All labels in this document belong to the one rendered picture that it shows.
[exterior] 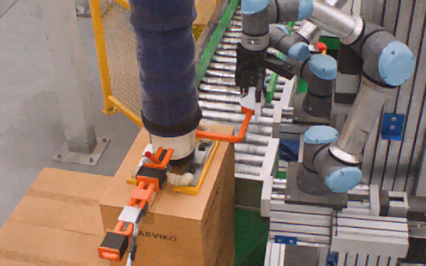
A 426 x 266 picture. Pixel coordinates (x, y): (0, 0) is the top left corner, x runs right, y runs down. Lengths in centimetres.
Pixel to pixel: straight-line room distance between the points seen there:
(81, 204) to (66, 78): 112
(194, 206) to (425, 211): 84
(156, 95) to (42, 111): 257
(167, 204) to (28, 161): 205
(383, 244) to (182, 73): 92
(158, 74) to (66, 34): 161
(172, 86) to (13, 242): 113
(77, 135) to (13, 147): 52
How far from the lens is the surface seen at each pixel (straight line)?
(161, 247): 244
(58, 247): 283
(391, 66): 187
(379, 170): 243
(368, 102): 195
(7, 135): 456
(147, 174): 225
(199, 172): 243
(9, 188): 408
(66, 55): 380
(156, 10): 205
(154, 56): 215
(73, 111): 401
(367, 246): 226
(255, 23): 164
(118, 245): 200
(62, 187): 313
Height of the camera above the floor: 252
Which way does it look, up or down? 36 degrees down
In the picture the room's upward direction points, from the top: 2 degrees counter-clockwise
